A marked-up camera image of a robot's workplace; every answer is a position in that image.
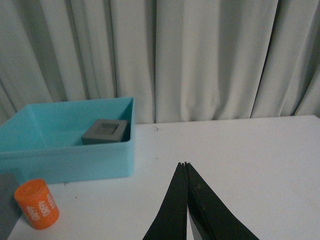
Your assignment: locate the gray cube with rectangular hole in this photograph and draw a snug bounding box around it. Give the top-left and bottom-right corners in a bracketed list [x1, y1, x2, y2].
[81, 119, 130, 145]

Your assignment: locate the light blue plastic box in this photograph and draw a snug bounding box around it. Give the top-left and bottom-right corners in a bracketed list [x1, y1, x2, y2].
[0, 97, 135, 184]

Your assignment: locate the gray cube with round hole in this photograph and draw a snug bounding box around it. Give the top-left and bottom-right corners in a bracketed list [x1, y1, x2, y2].
[0, 173, 22, 240]

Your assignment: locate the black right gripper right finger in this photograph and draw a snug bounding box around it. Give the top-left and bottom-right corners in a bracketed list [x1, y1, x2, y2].
[186, 163, 258, 240]

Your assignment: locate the white pleated curtain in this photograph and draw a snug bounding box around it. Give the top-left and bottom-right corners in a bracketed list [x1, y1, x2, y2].
[0, 0, 320, 124]

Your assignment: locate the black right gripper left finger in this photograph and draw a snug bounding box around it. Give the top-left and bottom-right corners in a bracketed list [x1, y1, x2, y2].
[143, 163, 188, 240]

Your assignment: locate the orange cylinder with white digits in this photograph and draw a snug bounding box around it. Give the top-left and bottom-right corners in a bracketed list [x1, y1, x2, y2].
[14, 178, 60, 230]

